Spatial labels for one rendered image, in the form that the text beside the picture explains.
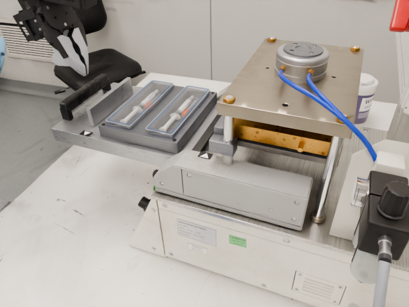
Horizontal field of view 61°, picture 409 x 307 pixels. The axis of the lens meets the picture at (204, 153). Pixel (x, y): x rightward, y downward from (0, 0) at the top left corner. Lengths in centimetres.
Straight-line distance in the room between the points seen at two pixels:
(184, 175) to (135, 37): 199
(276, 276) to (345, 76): 35
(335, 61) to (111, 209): 57
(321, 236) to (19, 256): 60
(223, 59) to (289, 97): 180
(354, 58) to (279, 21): 150
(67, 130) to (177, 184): 28
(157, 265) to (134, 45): 196
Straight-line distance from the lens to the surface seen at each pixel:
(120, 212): 85
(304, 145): 53
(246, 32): 220
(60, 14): 77
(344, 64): 64
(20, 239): 88
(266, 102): 50
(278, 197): 52
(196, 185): 56
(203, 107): 71
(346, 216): 54
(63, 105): 76
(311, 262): 60
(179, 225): 64
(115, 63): 228
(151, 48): 246
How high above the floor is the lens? 135
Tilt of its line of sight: 37 degrees down
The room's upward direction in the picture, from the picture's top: 2 degrees counter-clockwise
